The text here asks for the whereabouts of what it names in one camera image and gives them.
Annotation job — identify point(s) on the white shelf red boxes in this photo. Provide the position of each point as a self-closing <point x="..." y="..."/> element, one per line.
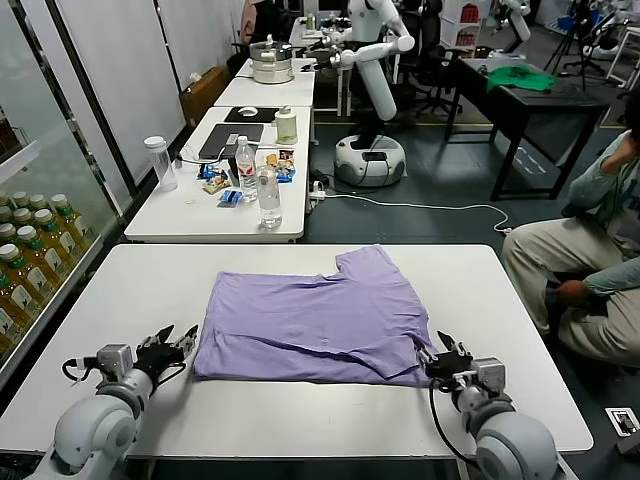
<point x="462" y="22"/>

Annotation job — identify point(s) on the clear plastic water bottle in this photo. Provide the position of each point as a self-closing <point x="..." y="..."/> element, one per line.
<point x="269" y="200"/>

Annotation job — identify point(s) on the small white office desk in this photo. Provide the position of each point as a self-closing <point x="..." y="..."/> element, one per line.
<point x="280" y="92"/>

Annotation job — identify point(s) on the blue snack packet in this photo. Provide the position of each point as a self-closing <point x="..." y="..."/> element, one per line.
<point x="229" y="198"/>
<point x="210" y="171"/>
<point x="285" y="175"/>

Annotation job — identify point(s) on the white power strip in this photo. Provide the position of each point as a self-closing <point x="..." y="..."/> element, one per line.
<point x="316" y="191"/>

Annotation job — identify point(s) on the water bottle red label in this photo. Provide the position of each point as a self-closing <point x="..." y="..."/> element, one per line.
<point x="246" y="170"/>

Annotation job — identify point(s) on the black mouse pad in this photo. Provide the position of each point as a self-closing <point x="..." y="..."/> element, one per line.
<point x="265" y="115"/>

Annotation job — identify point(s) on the rice cooker pot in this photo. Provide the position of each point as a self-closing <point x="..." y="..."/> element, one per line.
<point x="271" y="65"/>

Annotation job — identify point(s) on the seated person beige trousers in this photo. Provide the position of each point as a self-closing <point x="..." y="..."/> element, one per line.
<point x="575" y="250"/>

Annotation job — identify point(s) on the brown snack packet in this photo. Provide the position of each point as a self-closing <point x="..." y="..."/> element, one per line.
<point x="215" y="187"/>

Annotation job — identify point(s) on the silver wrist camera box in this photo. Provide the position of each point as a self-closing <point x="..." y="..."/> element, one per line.
<point x="487" y="372"/>
<point x="114" y="361"/>

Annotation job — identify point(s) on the orange snack packet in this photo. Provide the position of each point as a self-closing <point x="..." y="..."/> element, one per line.
<point x="271" y="160"/>

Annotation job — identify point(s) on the black tripod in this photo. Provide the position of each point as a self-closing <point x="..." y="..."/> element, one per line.
<point x="570" y="45"/>

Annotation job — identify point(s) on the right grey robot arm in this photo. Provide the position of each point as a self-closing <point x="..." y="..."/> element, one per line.
<point x="510" y="445"/>

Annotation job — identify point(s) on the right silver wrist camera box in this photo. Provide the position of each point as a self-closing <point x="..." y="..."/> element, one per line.
<point x="487" y="372"/>

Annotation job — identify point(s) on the black metal table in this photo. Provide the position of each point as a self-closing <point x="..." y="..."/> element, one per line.
<point x="550" y="100"/>

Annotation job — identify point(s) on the person in pink top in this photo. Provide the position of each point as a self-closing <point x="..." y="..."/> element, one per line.
<point x="248" y="20"/>

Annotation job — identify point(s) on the white fiducial marker card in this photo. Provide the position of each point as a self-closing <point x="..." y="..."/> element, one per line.
<point x="622" y="420"/>

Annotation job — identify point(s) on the white computer mouse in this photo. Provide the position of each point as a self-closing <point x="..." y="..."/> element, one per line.
<point x="246" y="111"/>

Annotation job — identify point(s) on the long white office desk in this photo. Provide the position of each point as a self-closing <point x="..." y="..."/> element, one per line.
<point x="165" y="220"/>

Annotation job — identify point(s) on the small white remote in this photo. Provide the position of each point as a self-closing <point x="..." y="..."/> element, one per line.
<point x="231" y="139"/>

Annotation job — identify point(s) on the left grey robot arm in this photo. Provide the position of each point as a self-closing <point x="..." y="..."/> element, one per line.
<point x="95" y="435"/>

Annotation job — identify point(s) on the dark snack packet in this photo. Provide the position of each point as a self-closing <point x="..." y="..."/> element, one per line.
<point x="286" y="155"/>

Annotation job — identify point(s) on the tall clear container white lid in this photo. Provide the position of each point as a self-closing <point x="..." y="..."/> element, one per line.
<point x="162" y="165"/>

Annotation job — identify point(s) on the glass door drinks cabinet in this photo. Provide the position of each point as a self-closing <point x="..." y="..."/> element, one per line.
<point x="55" y="125"/>

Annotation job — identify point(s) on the dark grey laptop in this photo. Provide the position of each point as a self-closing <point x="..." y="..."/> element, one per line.
<point x="235" y="137"/>

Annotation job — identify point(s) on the white robot with slim arm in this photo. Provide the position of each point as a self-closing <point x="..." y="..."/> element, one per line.
<point x="517" y="20"/>

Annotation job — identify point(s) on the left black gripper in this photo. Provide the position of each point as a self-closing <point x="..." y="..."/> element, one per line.
<point x="160" y="357"/>

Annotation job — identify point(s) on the black office chair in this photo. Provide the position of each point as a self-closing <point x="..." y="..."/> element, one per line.
<point x="435" y="55"/>

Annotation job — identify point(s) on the yellow tea bottle green label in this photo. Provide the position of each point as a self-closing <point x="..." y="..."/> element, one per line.
<point x="35" y="260"/>
<point x="65" y="220"/>
<point x="6" y="231"/>
<point x="15" y="280"/>
<point x="22" y="216"/>
<point x="20" y="199"/>
<point x="6" y="320"/>
<point x="37" y="201"/>
<point x="50" y="240"/>

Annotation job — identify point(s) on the white humanoid wheeled robot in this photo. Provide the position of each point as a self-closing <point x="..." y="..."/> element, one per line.
<point x="372" y="85"/>

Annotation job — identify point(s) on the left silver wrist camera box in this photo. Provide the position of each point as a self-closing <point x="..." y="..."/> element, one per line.
<point x="114" y="361"/>

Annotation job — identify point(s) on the purple t-shirt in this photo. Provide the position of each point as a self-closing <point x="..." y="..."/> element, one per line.
<point x="310" y="325"/>

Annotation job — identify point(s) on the green cloth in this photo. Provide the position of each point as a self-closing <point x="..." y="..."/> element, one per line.
<point x="520" y="79"/>

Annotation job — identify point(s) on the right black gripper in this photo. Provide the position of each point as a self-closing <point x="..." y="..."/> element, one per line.
<point x="447" y="367"/>

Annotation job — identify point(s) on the brown cardboard box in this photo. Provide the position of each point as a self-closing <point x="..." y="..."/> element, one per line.
<point x="200" y="97"/>

